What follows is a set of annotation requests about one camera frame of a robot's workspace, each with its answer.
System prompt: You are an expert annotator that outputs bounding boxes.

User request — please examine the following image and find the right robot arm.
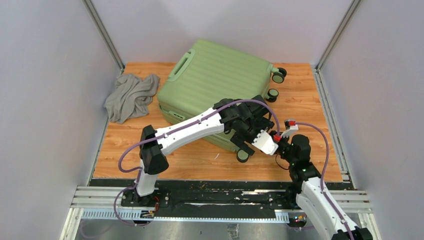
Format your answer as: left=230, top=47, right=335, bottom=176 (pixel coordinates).
left=277, top=134, right=373, bottom=240

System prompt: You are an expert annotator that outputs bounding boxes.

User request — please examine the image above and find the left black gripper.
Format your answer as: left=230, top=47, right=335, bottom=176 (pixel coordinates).
left=231, top=117, right=274, bottom=155

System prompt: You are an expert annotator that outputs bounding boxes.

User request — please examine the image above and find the green suitcase wheel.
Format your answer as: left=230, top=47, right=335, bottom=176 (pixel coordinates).
left=266, top=88, right=279, bottom=103
left=271, top=67, right=287, bottom=84
left=236, top=149, right=250, bottom=163

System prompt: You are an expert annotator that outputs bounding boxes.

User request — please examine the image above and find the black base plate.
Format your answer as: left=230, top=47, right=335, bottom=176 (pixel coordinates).
left=120, top=180, right=300, bottom=219

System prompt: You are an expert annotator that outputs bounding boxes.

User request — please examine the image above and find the green suitcase wheel rear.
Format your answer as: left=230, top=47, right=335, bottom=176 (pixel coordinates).
left=271, top=67, right=287, bottom=84

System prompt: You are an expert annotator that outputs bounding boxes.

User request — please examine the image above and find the green suitcase wheel front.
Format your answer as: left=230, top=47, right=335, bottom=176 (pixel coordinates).
left=236, top=149, right=250, bottom=163

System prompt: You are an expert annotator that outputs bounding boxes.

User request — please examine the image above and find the aluminium frame rail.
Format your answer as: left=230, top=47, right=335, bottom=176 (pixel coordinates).
left=61, top=179, right=379, bottom=240

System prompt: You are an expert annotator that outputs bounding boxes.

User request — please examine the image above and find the crumpled grey-green cloth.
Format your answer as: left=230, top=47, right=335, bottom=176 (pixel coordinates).
left=103, top=73, right=161, bottom=124

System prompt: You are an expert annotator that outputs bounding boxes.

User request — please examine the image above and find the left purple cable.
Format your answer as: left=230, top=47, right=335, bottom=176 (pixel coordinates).
left=113, top=99, right=282, bottom=227

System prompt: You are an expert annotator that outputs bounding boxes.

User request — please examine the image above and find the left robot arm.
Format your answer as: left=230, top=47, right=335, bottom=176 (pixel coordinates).
left=133, top=95, right=278, bottom=207

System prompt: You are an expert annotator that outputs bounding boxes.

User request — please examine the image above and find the green suitcase wheel middle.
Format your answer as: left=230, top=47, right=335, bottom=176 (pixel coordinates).
left=266, top=88, right=279, bottom=103

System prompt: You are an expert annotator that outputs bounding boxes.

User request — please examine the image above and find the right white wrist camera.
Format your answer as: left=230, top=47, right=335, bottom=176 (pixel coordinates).
left=281, top=119, right=299, bottom=138

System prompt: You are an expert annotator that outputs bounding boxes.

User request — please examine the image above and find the green suitcase blue lining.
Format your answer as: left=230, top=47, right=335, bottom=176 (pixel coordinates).
left=156, top=39, right=275, bottom=153

